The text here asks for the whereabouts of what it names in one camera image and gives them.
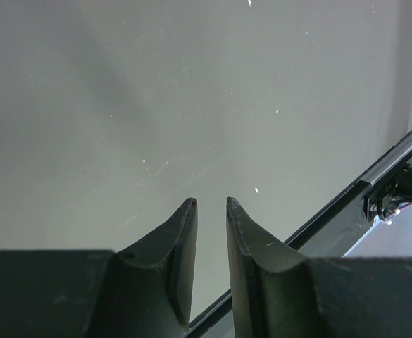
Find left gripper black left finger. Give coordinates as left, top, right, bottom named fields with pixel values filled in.
left=0, top=198, right=198, bottom=337

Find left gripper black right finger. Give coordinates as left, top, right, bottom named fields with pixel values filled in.
left=226, top=197, right=412, bottom=337

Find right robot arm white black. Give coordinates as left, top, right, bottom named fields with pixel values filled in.
left=363, top=150, right=412, bottom=221

